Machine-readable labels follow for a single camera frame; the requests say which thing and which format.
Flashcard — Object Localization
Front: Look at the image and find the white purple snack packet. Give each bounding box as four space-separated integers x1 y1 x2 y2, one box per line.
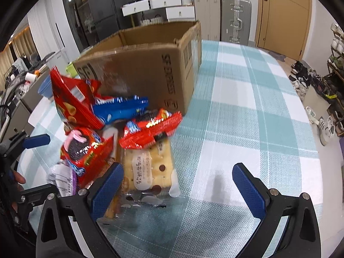
46 160 78 197

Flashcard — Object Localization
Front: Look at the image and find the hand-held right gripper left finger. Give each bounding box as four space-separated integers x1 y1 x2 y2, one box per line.
36 163 124 258

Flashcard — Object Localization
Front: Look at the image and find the silver suitcase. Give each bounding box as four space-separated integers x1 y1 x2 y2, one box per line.
221 0 252 46

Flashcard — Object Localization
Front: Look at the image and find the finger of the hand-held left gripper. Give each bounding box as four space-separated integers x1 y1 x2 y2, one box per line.
0 130 51 164
12 183 59 226

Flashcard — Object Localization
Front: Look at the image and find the red cookie packet pink print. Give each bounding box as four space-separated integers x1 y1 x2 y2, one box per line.
60 127 116 189

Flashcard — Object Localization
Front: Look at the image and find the pile of shoes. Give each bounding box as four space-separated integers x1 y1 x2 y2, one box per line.
289 60 336 146

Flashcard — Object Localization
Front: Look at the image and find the brown cardboard box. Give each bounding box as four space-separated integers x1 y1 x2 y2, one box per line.
72 21 203 115

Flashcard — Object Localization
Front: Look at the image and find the shoe rack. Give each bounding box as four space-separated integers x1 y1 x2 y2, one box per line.
322 23 344 137

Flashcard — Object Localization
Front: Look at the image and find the white appliance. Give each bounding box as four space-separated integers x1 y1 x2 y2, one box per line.
44 50 68 68

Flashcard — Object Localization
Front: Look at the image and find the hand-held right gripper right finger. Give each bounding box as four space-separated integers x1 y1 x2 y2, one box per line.
232 163 321 258

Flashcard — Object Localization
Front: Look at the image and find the white drawer cabinet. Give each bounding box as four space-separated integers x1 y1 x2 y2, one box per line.
121 0 196 23

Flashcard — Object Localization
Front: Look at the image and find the clear cracker packet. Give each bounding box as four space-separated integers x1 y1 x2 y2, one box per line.
97 140 180 221

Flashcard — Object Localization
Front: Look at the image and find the dark glass cabinet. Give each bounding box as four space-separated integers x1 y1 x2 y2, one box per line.
60 0 90 54

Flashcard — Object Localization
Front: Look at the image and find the person's left hand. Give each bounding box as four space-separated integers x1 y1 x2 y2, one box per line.
11 171 27 213

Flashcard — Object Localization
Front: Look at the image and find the red chip bag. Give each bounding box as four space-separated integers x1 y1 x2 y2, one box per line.
50 66 105 130

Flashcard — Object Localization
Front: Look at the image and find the beige suitcase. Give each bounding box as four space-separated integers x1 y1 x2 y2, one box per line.
194 0 221 41

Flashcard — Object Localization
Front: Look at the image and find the teal plaid tablecloth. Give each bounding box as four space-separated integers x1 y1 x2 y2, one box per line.
16 40 324 258

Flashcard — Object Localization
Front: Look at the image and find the wooden door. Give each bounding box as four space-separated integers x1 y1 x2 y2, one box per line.
255 0 313 60

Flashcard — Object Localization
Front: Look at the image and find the blue bowl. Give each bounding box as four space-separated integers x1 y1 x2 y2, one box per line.
38 75 55 98

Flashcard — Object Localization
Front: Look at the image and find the green pitcher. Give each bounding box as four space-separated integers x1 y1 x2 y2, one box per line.
66 62 80 79

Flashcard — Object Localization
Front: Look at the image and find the blue cookie packet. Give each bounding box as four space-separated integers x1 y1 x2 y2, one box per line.
91 95 149 125

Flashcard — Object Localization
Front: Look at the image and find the black refrigerator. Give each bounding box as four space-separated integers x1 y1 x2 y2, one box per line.
85 0 127 42

